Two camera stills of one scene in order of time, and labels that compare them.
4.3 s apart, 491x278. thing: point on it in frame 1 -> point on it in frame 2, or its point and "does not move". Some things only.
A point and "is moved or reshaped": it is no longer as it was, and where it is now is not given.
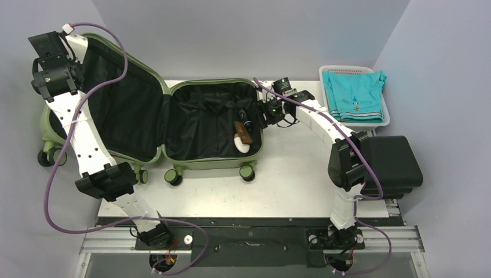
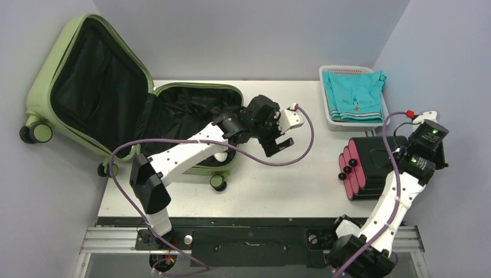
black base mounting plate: [251, 242] does not move
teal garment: [355, 97] does not move
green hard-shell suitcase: [139, 120] is moved or reshaped
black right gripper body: [264, 113] -> [441, 154]
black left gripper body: [72, 63] -> [270, 129]
